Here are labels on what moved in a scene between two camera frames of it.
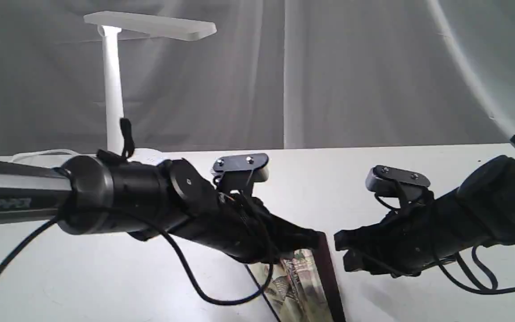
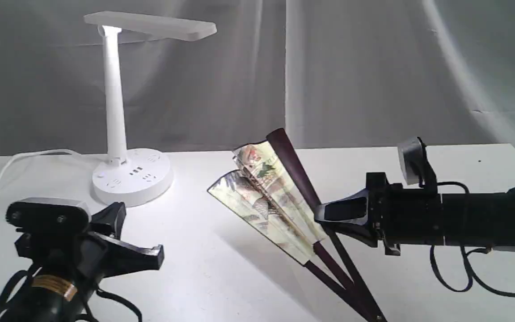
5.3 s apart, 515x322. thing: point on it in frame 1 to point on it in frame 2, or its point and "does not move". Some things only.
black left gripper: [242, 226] to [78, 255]
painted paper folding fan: [304, 287] to [268, 186]
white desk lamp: [111, 24] does not move
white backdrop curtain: [275, 74] does not move
